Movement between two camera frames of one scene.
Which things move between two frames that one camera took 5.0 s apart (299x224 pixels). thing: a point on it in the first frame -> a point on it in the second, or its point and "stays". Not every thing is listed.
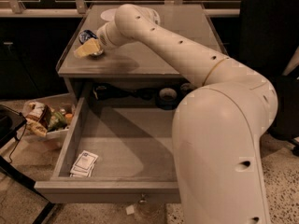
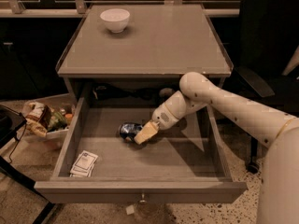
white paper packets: [84, 164] stays
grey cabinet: [131, 76] stays
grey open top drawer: [116, 155] stays
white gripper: [101, 37] -> [162, 116]
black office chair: [268, 38] stays
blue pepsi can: [87, 35] -> [129, 131]
